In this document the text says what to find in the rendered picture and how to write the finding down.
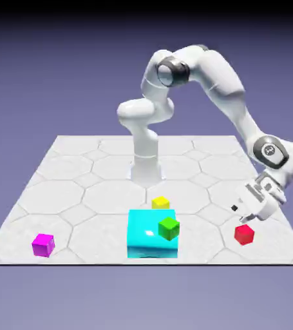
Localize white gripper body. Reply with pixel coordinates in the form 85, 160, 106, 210
234, 182, 279, 222

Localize small red cube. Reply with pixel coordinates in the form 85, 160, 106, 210
234, 224, 256, 246

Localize small green cube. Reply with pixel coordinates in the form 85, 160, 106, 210
158, 216, 181, 242

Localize small yellow cube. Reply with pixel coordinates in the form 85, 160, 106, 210
151, 195, 171, 210

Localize small magenta cube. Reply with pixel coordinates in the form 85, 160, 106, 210
31, 233, 56, 258

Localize large cyan box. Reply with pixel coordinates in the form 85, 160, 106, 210
126, 208, 179, 259

